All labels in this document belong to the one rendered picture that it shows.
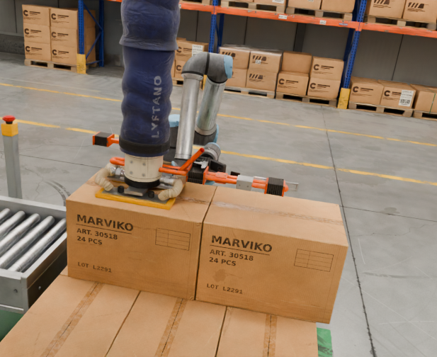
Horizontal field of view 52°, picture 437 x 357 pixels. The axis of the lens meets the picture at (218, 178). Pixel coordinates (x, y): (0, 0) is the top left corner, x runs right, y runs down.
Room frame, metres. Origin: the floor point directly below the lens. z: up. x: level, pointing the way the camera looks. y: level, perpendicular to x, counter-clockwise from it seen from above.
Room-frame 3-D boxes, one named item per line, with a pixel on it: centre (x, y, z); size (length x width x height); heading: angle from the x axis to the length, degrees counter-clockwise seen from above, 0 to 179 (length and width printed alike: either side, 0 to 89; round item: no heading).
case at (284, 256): (1.80, -0.28, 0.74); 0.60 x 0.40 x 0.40; 84
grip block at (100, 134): (2.17, 0.61, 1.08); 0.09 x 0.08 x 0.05; 173
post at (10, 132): (2.50, 1.26, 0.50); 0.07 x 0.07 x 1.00; 83
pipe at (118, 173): (1.87, 0.34, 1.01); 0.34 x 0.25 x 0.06; 83
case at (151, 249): (1.87, 0.32, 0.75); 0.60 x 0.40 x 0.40; 83
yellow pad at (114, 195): (1.78, 0.36, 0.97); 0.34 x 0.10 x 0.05; 83
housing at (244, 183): (1.82, -0.12, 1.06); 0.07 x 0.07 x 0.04; 83
